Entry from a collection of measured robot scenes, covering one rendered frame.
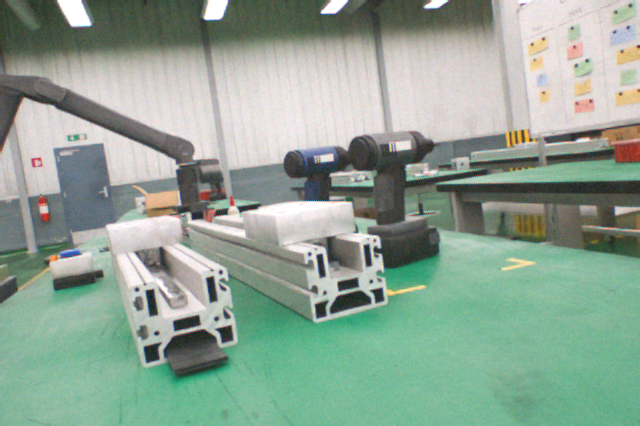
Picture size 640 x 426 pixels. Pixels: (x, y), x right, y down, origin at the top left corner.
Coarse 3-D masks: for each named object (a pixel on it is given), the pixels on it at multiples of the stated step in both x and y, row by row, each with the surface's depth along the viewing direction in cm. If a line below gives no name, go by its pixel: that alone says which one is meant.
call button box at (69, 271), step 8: (64, 256) 111; (72, 256) 110; (80, 256) 110; (88, 256) 110; (56, 264) 107; (64, 264) 108; (72, 264) 109; (80, 264) 109; (88, 264) 110; (56, 272) 107; (64, 272) 108; (72, 272) 109; (80, 272) 109; (88, 272) 110; (96, 272) 113; (56, 280) 108; (64, 280) 108; (72, 280) 109; (80, 280) 109; (88, 280) 110; (56, 288) 107; (64, 288) 108
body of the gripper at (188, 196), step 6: (180, 186) 151; (186, 186) 150; (192, 186) 151; (198, 186) 154; (180, 192) 151; (186, 192) 150; (192, 192) 151; (198, 192) 153; (180, 198) 152; (186, 198) 150; (192, 198) 151; (198, 198) 152; (186, 204) 150; (192, 204) 150; (198, 204) 151; (210, 204) 153
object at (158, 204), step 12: (612, 132) 463; (624, 132) 451; (636, 132) 448; (144, 192) 340; (168, 192) 333; (156, 204) 328; (168, 204) 330; (156, 216) 332; (360, 216) 504; (372, 216) 507; (636, 216) 411; (636, 228) 412
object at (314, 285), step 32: (192, 224) 127; (224, 224) 128; (224, 256) 100; (256, 256) 78; (288, 256) 65; (320, 256) 62; (352, 256) 65; (256, 288) 81; (288, 288) 67; (320, 288) 61; (352, 288) 63; (384, 288) 64; (320, 320) 61
